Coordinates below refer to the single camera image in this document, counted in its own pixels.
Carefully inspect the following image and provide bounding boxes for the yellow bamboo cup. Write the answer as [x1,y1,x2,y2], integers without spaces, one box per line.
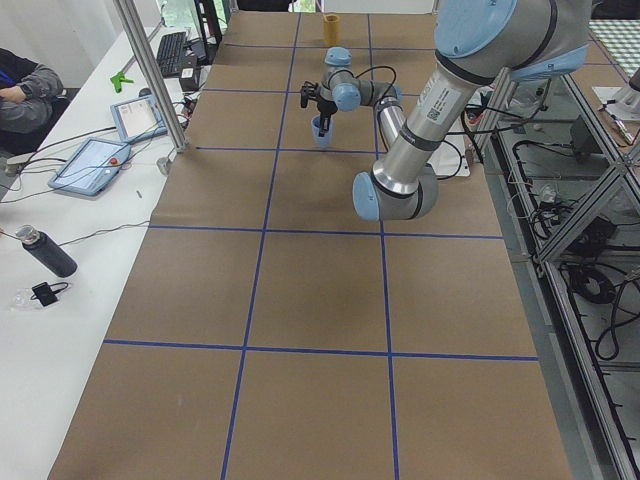
[323,14,340,47]

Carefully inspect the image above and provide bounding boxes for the black keyboard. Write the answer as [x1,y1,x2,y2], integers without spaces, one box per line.
[156,31,187,78]

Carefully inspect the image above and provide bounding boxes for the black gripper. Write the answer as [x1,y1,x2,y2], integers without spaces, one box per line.
[317,98,336,136]

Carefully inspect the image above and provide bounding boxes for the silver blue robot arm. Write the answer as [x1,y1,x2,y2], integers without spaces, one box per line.
[303,0,592,221]
[309,46,405,149]

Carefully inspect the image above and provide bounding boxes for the far teach pendant tablet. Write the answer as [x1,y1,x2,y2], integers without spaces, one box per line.
[110,94,167,144]

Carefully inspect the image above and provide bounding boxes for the aluminium frame post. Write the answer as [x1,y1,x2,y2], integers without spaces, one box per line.
[113,0,187,153]

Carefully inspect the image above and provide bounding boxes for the light blue plastic cup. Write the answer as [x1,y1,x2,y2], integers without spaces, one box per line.
[311,115,333,149]

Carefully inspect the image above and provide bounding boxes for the green plastic clamp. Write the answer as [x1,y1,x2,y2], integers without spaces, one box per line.
[110,71,133,93]

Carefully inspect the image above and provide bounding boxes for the seated person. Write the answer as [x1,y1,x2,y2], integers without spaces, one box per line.
[1,48,64,155]

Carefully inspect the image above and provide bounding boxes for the black water bottle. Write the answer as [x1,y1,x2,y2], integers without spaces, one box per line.
[16,225,78,278]

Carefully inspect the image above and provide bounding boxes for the small black pouch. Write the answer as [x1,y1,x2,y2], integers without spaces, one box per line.
[31,282,70,307]

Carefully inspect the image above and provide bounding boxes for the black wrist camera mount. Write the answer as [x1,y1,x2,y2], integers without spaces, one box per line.
[300,81,320,109]

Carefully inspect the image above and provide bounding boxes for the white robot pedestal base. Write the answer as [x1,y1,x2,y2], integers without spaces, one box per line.
[428,137,471,180]

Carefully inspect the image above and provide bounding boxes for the near teach pendant tablet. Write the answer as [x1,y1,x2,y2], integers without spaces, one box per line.
[48,138,131,197]

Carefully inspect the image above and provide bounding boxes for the teach pendant tablet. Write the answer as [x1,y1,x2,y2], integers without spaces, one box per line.
[48,138,131,197]
[110,94,167,144]

